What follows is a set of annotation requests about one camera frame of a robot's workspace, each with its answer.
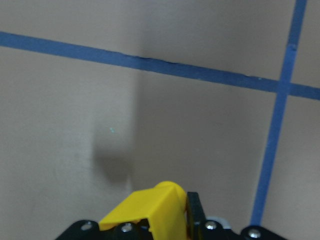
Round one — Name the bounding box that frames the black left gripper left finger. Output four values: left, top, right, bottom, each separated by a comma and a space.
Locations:
112, 218, 150, 240

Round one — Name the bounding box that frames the yellow toy block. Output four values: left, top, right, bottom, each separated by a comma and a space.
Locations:
98, 181, 188, 240

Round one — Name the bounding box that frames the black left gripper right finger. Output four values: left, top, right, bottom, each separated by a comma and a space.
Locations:
186, 192, 206, 240

